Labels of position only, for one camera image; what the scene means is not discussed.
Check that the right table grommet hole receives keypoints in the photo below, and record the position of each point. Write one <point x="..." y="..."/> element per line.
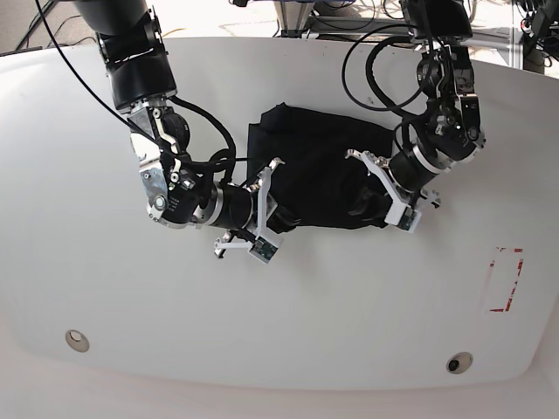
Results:
<point x="459" y="363"/>

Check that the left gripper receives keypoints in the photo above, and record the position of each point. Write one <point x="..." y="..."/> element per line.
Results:
<point x="403" y="176"/>

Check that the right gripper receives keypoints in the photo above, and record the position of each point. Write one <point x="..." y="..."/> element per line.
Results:
<point x="243" y="212"/>

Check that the table grommet hole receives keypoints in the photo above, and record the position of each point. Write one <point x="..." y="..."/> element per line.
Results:
<point x="459" y="363"/>
<point x="77" y="341"/>

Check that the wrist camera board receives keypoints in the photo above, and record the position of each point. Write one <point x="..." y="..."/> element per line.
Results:
<point x="404" y="220"/>
<point x="262" y="250"/>

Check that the left table grommet hole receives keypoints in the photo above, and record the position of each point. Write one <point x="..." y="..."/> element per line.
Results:
<point x="77" y="341"/>

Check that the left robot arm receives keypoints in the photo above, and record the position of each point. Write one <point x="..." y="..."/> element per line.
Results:
<point x="449" y="130"/>

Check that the red tape rectangle marking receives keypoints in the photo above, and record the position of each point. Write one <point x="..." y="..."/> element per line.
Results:
<point x="504" y="274"/>

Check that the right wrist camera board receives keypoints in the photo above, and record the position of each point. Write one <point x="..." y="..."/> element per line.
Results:
<point x="262" y="250"/>

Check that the black t-shirt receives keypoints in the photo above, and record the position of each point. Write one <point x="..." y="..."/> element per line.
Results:
<point x="317" y="185"/>

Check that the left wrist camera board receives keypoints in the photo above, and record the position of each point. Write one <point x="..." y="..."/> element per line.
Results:
<point x="404" y="220"/>

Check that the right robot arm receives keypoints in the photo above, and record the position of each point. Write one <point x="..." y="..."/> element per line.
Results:
<point x="181" y="192"/>

